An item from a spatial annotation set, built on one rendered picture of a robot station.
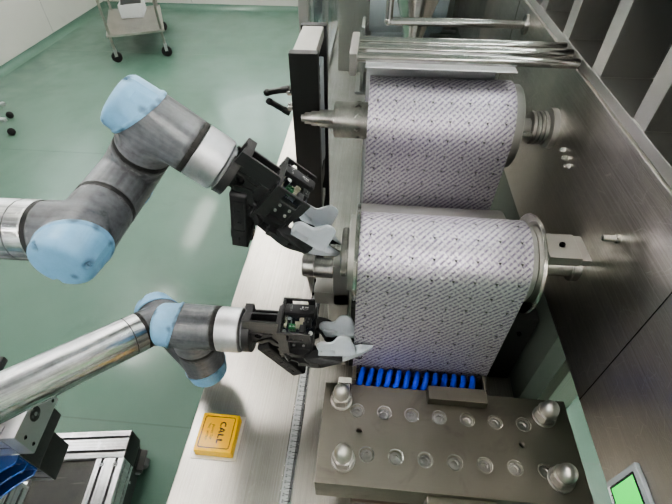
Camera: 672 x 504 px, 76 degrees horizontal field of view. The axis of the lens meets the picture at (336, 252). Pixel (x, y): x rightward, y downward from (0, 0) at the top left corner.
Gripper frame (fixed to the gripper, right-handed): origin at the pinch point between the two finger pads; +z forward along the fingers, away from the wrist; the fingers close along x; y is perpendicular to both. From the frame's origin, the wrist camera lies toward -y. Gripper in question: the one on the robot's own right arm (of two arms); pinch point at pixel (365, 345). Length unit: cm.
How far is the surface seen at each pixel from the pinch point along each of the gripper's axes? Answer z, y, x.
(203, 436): -28.2, -16.6, -11.0
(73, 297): -147, -109, 86
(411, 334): 7.2, 4.6, -0.3
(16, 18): -357, -76, 395
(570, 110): 30, 30, 27
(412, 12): 7, 30, 74
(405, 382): 7.2, -5.2, -3.3
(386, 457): 4.1, -6.0, -15.5
